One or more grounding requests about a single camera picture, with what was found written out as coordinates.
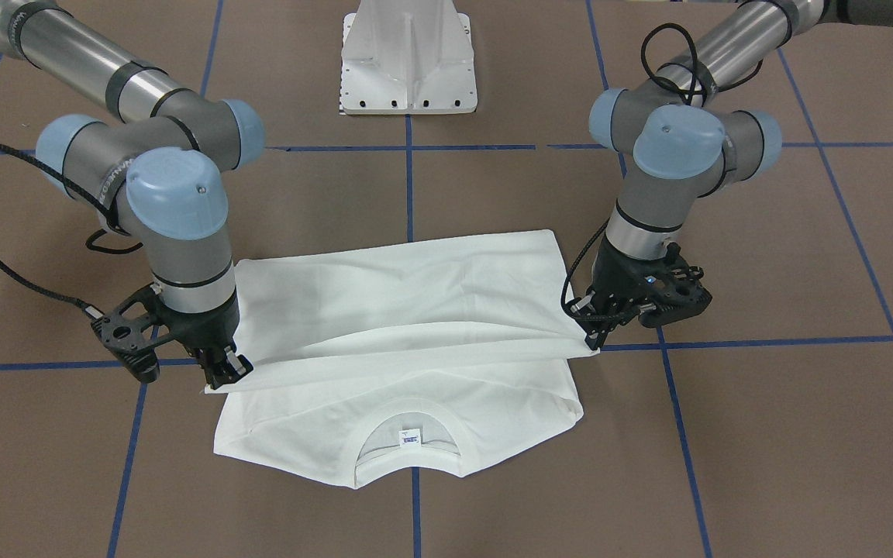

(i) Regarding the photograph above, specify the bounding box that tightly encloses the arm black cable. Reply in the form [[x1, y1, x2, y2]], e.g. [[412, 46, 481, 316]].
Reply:
[[561, 22, 765, 319], [0, 137, 145, 320]]

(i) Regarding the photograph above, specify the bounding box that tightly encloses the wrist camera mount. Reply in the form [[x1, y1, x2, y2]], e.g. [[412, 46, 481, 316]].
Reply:
[[637, 243, 712, 329], [84, 284, 173, 384]]

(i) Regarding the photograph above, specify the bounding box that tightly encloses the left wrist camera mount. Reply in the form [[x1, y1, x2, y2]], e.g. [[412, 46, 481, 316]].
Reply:
[[637, 243, 712, 329]]

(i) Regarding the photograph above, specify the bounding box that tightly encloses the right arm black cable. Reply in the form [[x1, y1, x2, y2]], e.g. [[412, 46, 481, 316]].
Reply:
[[0, 137, 145, 320]]

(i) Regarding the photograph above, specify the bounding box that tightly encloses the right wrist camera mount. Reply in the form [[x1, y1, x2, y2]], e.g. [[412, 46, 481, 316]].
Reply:
[[84, 284, 173, 384]]

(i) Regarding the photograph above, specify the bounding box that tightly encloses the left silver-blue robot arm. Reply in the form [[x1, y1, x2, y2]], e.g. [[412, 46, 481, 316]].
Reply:
[[563, 1, 823, 350]]

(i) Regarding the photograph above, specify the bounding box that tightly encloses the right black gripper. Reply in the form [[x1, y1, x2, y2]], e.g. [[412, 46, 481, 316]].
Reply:
[[156, 294, 253, 390]]

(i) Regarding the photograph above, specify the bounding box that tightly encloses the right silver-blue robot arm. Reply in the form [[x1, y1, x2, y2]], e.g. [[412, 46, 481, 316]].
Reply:
[[0, 1, 265, 389]]

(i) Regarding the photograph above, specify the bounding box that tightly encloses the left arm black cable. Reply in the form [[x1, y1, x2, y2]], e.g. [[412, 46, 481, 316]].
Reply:
[[561, 22, 765, 319]]

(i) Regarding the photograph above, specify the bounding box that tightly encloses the white long-sleeve printed shirt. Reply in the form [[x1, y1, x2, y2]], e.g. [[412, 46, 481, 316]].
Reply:
[[213, 229, 593, 490]]

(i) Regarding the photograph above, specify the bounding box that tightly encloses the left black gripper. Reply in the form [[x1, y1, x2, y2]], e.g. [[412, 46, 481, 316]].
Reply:
[[571, 232, 684, 351]]

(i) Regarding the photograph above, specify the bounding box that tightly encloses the white central pedestal column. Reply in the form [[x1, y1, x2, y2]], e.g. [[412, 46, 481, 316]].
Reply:
[[338, 1, 478, 115]]

